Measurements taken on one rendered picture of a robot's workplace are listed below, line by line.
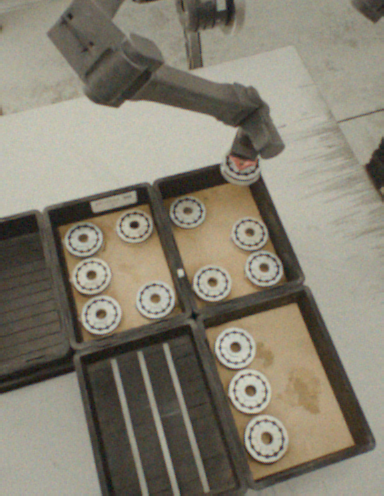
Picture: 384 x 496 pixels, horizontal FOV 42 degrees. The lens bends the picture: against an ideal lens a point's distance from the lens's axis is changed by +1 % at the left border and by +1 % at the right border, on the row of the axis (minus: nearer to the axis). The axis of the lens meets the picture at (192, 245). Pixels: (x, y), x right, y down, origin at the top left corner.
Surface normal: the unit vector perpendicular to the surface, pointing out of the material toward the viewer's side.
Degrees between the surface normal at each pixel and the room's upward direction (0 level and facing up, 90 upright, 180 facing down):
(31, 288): 0
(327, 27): 0
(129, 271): 0
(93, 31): 53
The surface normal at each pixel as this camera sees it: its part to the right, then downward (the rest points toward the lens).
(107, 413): 0.03, -0.40
